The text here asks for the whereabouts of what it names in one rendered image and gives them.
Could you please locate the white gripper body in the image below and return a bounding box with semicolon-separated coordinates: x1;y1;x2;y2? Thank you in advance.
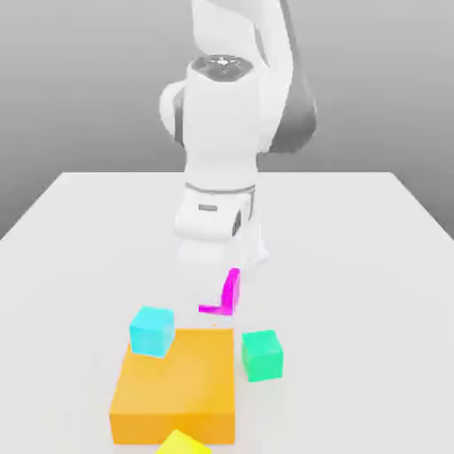
176;226;270;268

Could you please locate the small cyan cube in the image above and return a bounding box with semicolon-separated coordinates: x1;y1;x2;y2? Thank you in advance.
129;305;176;359

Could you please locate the small green cube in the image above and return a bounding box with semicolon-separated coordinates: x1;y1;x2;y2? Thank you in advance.
240;329;285;383

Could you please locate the small yellow cube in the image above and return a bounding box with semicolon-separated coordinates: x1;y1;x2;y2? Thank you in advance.
154;428;213;454

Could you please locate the large orange box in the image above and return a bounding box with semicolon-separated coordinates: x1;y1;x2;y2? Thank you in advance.
108;327;237;447

